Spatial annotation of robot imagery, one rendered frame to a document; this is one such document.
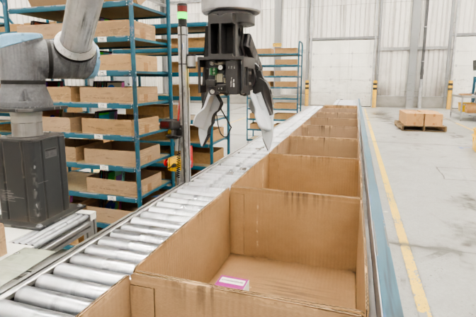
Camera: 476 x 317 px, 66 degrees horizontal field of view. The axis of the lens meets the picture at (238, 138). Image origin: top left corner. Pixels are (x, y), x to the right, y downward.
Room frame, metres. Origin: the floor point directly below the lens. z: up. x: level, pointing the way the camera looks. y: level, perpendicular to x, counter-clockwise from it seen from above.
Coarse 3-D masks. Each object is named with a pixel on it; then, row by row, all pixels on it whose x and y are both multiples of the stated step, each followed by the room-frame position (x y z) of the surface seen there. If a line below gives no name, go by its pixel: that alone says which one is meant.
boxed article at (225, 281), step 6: (222, 276) 0.63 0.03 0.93; (228, 276) 0.63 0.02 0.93; (216, 282) 0.60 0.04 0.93; (222, 282) 0.60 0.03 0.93; (228, 282) 0.60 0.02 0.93; (234, 282) 0.60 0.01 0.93; (240, 282) 0.60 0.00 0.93; (246, 282) 0.60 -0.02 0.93; (234, 288) 0.59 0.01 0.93; (240, 288) 0.59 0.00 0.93; (246, 288) 0.60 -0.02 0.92
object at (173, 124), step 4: (160, 120) 1.81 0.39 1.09; (164, 120) 1.81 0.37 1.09; (168, 120) 1.80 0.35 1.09; (172, 120) 1.82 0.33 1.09; (176, 120) 1.86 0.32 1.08; (160, 124) 1.81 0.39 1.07; (164, 124) 1.80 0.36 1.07; (168, 124) 1.79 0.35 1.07; (172, 124) 1.81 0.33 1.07; (176, 124) 1.85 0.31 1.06; (160, 128) 1.81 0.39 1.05; (164, 128) 1.80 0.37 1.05; (168, 128) 1.79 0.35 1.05; (172, 128) 1.81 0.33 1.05; (176, 128) 1.86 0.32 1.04; (168, 132) 1.84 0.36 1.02; (172, 132) 1.85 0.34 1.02
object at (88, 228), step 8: (80, 224) 1.39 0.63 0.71; (88, 224) 1.39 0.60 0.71; (64, 232) 1.30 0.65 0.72; (72, 232) 1.30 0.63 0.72; (80, 232) 1.36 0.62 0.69; (88, 232) 1.41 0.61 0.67; (96, 232) 1.44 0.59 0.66; (56, 240) 1.23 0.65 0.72; (64, 240) 1.26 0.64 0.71; (72, 240) 1.30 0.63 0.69; (40, 248) 1.17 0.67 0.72; (48, 248) 1.18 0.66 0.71; (56, 248) 1.22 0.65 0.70; (24, 272) 1.50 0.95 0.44; (0, 288) 1.57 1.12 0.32
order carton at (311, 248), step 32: (224, 192) 0.77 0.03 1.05; (256, 192) 0.79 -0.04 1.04; (288, 192) 0.76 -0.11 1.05; (192, 224) 0.61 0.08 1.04; (224, 224) 0.77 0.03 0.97; (256, 224) 0.78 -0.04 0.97; (288, 224) 0.76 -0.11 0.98; (320, 224) 0.74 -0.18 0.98; (352, 224) 0.72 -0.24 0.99; (160, 256) 0.50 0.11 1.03; (192, 256) 0.61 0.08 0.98; (224, 256) 0.76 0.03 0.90; (256, 256) 0.78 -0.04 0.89; (288, 256) 0.76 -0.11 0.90; (320, 256) 0.74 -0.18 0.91; (352, 256) 0.72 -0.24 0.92; (256, 288) 0.65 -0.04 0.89; (288, 288) 0.65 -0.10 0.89; (320, 288) 0.65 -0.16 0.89; (352, 288) 0.65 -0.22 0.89
